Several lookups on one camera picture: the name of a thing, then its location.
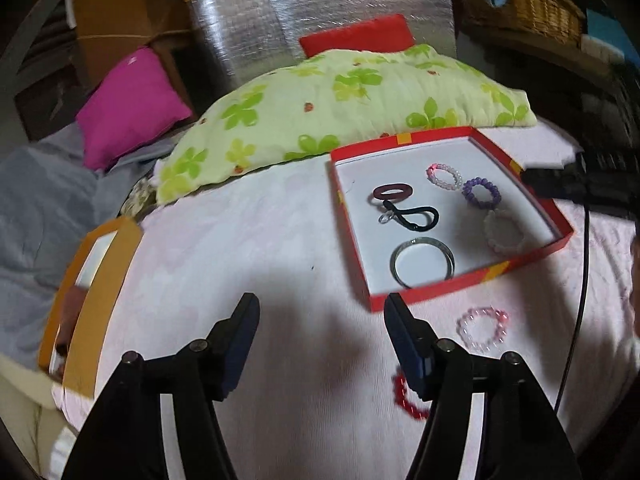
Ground magenta pillow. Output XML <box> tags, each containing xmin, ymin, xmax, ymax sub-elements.
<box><xmin>75</xmin><ymin>47</ymin><xmax>193</xmax><ymax>171</ymax></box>

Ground white bead bracelet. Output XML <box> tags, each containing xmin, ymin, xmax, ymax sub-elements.
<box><xmin>482</xmin><ymin>208</ymin><xmax>526</xmax><ymax>254</ymax></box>

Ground cream leather sofa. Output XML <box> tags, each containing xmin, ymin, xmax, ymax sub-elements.
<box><xmin>0</xmin><ymin>355</ymin><xmax>66</xmax><ymax>461</ymax></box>

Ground green floral pillow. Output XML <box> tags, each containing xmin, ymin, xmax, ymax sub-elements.
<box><xmin>155</xmin><ymin>44</ymin><xmax>537</xmax><ymax>206</ymax></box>

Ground brown cloth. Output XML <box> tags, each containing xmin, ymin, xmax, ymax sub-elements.
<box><xmin>54</xmin><ymin>285</ymin><xmax>86</xmax><ymax>376</ymax></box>

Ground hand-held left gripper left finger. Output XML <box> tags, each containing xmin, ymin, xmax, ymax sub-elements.
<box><xmin>60</xmin><ymin>292</ymin><xmax>261</xmax><ymax>480</ymax></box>

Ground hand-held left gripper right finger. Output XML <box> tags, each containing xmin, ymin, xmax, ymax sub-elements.
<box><xmin>384</xmin><ymin>292</ymin><xmax>583</xmax><ymax>480</ymax></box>

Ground grey blanket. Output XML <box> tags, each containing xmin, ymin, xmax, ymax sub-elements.
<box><xmin>0</xmin><ymin>127</ymin><xmax>173</xmax><ymax>376</ymax></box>

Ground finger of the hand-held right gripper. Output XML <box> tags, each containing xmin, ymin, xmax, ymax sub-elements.
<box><xmin>521</xmin><ymin>166</ymin><xmax>588</xmax><ymax>200</ymax></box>

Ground small pink bead bracelet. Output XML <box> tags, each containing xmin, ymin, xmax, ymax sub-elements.
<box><xmin>426</xmin><ymin>162</ymin><xmax>463</xmax><ymax>191</ymax></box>

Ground red shallow cardboard box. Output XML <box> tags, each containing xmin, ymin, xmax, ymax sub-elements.
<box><xmin>329</xmin><ymin>126</ymin><xmax>575</xmax><ymax>313</ymax></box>

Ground silver foil insulation panel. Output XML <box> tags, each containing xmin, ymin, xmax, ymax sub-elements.
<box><xmin>187</xmin><ymin>0</ymin><xmax>458</xmax><ymax>111</ymax></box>

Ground red bead bracelet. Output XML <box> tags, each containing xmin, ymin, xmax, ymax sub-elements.
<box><xmin>392</xmin><ymin>367</ymin><xmax>433</xmax><ymax>421</ymax></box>

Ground black cable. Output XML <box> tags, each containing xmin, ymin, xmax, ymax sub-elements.
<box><xmin>552</xmin><ymin>202</ymin><xmax>593</xmax><ymax>411</ymax></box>

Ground blue cardboard box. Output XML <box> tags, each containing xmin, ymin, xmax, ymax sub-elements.
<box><xmin>585</xmin><ymin>7</ymin><xmax>628</xmax><ymax>61</ymax></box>

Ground brown cardboard panel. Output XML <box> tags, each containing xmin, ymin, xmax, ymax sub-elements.
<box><xmin>67</xmin><ymin>0</ymin><xmax>201</xmax><ymax>61</ymax></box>

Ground wooden bench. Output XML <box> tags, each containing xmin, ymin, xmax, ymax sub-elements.
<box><xmin>457</xmin><ymin>20</ymin><xmax>640</xmax><ymax>91</ymax></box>

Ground red cushion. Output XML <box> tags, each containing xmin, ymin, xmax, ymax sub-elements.
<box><xmin>299</xmin><ymin>14</ymin><xmax>417</xmax><ymax>59</ymax></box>

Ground silver bangle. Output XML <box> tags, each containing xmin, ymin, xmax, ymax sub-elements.
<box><xmin>389</xmin><ymin>237</ymin><xmax>457</xmax><ymax>289</ymax></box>

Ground wicker basket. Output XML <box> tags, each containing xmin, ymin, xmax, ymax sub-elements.
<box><xmin>452</xmin><ymin>0</ymin><xmax>586</xmax><ymax>46</ymax></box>

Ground purple bead bracelet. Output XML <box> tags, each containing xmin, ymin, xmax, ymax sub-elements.
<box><xmin>462</xmin><ymin>176</ymin><xmax>502</xmax><ymax>209</ymax></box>

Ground dark red hair tie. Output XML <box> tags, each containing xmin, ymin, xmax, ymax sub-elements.
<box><xmin>371</xmin><ymin>183</ymin><xmax>410</xmax><ymax>206</ymax></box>

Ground small floral cloth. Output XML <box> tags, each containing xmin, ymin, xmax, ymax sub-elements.
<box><xmin>122</xmin><ymin>175</ymin><xmax>161</xmax><ymax>216</ymax></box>

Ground orange box lid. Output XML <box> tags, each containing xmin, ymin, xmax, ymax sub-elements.
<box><xmin>37</xmin><ymin>217</ymin><xmax>145</xmax><ymax>401</ymax></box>

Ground black hair tie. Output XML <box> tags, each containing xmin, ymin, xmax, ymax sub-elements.
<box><xmin>377</xmin><ymin>199</ymin><xmax>441</xmax><ymax>235</ymax></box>

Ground large pink bead bracelet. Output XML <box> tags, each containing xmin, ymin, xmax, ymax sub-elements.
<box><xmin>457</xmin><ymin>306</ymin><xmax>511</xmax><ymax>353</ymax></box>

